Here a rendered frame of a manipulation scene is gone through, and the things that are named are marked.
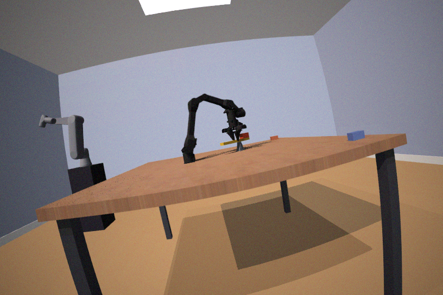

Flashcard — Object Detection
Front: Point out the blue rectangular block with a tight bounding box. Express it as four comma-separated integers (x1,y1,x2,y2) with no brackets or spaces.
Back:
347,131,365,141

